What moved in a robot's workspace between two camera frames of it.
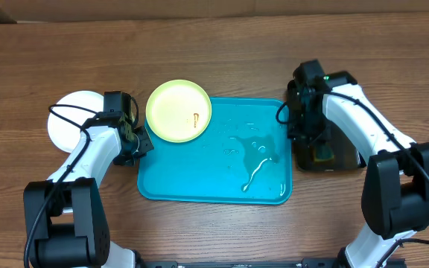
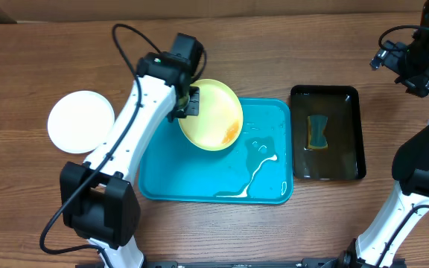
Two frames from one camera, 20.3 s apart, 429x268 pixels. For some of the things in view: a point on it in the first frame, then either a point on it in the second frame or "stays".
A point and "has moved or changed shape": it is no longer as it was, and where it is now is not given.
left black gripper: [147, 146] to [194, 109]
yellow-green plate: [179, 111] has moved or changed shape
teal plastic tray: [244, 158] stays
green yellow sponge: [322, 153] has moved or changed shape
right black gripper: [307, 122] to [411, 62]
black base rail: [324, 263] stays
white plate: [63, 134] stays
